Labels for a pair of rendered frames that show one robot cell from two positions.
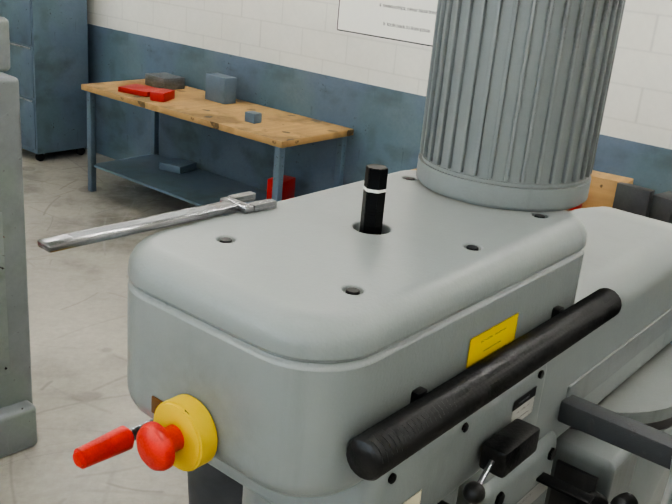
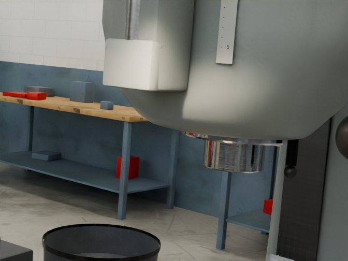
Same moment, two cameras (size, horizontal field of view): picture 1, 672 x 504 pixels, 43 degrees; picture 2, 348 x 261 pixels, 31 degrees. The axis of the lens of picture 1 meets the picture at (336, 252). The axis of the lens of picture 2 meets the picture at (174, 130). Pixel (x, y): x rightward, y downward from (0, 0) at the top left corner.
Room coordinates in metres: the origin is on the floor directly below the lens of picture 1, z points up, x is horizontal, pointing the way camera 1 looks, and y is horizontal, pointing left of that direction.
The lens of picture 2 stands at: (0.29, 0.01, 1.36)
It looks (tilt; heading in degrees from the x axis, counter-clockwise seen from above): 6 degrees down; 0
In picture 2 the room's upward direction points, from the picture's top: 5 degrees clockwise
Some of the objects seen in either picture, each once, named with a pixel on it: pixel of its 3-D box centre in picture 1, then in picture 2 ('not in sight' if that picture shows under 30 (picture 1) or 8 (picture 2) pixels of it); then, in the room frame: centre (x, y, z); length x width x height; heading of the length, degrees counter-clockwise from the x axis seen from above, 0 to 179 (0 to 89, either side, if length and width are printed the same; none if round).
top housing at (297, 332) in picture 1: (372, 299); not in sight; (0.79, -0.04, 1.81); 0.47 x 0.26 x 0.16; 142
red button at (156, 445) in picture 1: (162, 443); not in sight; (0.58, 0.12, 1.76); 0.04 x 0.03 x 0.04; 52
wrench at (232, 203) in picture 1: (165, 219); not in sight; (0.73, 0.16, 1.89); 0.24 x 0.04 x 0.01; 139
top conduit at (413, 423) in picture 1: (507, 363); not in sight; (0.72, -0.17, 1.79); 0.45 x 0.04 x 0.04; 142
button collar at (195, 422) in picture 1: (184, 432); not in sight; (0.60, 0.11, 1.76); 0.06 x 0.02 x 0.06; 52
